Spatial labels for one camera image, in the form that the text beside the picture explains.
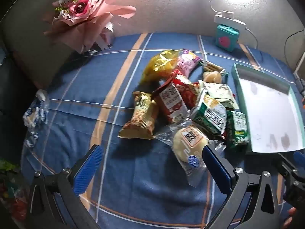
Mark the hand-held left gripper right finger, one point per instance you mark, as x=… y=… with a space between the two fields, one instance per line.
x=215 y=169

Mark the clear green-edged cracker packet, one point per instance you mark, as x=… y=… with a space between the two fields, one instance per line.
x=211 y=67

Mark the person's right hand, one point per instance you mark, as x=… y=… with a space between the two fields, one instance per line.
x=289 y=219

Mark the yellow snack packet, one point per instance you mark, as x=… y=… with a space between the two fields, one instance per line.
x=159 y=64

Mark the purple snack packet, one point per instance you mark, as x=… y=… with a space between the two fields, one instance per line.
x=187 y=62

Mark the white plastic device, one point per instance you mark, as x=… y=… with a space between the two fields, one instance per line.
x=228 y=19

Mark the tan snack packet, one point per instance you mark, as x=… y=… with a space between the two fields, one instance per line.
x=141 y=114

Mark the colourful plastic bag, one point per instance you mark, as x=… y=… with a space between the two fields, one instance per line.
x=12 y=195

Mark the golden round pastry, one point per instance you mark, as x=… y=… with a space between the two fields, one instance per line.
x=213 y=76

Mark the white round pastry clear wrapper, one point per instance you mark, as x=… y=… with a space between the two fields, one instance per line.
x=188 y=140

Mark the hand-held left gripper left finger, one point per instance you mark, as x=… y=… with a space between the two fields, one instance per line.
x=88 y=169

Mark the pale green snack packet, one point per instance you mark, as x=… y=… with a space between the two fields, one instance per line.
x=219 y=91

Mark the large red snack packet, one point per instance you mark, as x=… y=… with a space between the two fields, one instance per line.
x=184 y=85

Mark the blue and white plastic bag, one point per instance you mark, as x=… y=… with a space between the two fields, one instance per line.
x=35 y=114

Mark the pink flower bouquet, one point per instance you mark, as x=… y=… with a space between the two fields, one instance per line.
x=81 y=7

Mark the teal tin with pink print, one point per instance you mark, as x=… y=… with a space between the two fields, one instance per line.
x=226 y=39

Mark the small green and white packet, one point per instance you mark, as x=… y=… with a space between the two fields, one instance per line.
x=237 y=126

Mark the large green and white packet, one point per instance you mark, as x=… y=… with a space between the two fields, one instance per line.
x=209 y=116

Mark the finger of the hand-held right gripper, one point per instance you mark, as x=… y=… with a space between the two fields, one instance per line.
x=298 y=157
x=287 y=168

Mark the red and white snack packet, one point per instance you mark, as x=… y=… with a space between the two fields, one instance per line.
x=170 y=100

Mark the blue plaid bedsheet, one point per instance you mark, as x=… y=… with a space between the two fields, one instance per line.
x=133 y=183

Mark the teal cardboard tray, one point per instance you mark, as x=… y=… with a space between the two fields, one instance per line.
x=266 y=107

